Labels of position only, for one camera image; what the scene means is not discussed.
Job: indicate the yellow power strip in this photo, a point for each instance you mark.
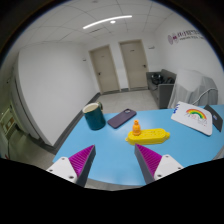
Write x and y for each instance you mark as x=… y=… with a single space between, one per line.
x=150 y=137

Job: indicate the grey sofa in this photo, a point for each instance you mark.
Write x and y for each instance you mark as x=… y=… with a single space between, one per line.
x=163 y=93

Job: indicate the dark green mug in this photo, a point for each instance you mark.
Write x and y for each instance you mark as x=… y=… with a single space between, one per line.
x=94 y=118

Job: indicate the purple wall sign lettering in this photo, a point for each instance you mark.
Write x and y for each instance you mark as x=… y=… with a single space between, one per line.
x=185 y=36

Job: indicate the black bag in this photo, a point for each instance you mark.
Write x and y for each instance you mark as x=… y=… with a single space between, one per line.
x=156 y=78

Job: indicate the long ceiling light strip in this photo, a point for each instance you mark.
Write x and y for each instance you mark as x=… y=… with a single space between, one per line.
x=106 y=20

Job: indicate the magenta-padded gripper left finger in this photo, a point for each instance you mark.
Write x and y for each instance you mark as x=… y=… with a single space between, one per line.
x=66 y=168

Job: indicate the purple smartphone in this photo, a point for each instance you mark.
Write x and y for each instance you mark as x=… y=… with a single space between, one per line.
x=121 y=118

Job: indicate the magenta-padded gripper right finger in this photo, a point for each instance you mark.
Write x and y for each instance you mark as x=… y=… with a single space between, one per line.
x=166 y=164

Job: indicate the white cloth-covered furniture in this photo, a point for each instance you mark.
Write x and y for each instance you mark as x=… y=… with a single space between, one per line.
x=190 y=85

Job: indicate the beige door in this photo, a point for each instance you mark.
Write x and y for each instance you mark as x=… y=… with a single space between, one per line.
x=104 y=70
x=134 y=65

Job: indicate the small round ceiling light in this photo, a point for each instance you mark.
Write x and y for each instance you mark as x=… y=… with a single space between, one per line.
x=113 y=22

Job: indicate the white rainbow-print mouse pad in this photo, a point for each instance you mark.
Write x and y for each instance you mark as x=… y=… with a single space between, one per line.
x=191 y=118

